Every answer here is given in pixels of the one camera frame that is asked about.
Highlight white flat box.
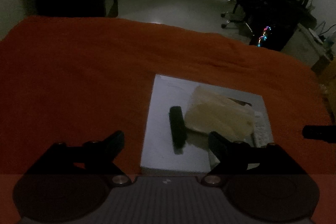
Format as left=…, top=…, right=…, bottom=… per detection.
left=140, top=75, right=273, bottom=175

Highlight black marker pen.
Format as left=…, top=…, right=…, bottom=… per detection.
left=169, top=106, right=187, bottom=155

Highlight orange red table cloth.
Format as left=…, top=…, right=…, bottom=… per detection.
left=1, top=16, right=335, bottom=223

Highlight cream tissue packet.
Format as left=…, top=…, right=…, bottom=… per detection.
left=184, top=86, right=255, bottom=141

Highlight computer case RGB fans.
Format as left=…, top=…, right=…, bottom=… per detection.
left=257, top=26, right=272, bottom=48

